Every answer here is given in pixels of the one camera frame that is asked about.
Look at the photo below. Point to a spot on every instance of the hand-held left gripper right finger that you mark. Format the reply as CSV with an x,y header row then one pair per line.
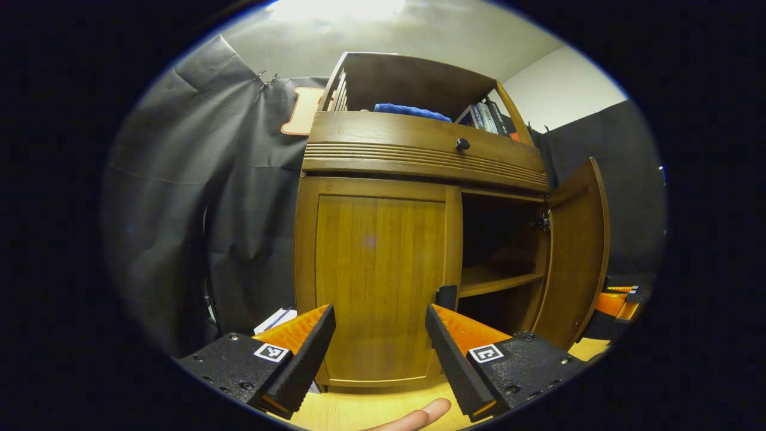
x,y
458,371

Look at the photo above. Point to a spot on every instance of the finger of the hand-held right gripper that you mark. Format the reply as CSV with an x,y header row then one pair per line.
x,y
640,293
610,304

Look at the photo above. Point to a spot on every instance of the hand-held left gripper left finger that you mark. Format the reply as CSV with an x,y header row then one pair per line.
x,y
305,365

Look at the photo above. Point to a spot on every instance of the wooden cabinet door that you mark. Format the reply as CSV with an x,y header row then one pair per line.
x,y
377,269
577,257

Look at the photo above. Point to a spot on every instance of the wooden shoe cabinet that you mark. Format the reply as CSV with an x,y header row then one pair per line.
x,y
419,78

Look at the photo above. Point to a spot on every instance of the metal door hinge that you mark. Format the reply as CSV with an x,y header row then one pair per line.
x,y
543,221

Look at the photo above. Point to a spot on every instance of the wooden cabinet drawer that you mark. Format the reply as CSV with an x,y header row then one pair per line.
x,y
383,134

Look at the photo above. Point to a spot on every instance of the wooden inner shelf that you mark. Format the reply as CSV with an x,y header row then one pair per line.
x,y
497,281

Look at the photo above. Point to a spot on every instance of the black backdrop cloth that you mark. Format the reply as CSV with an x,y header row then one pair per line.
x,y
179,209

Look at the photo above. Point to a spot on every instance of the black upright book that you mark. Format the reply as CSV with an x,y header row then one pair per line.
x,y
504,120

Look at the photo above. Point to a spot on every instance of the round black drawer knob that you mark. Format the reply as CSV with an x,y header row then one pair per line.
x,y
462,144

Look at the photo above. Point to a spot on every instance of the grey upright book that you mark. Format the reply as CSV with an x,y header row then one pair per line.
x,y
486,118

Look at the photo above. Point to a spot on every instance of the blue upright book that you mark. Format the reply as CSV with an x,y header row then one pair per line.
x,y
468,117

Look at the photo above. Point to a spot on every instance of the folded blue towel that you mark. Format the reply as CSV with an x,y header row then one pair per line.
x,y
413,111

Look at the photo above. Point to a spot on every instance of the ceiling light panel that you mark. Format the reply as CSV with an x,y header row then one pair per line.
x,y
335,8

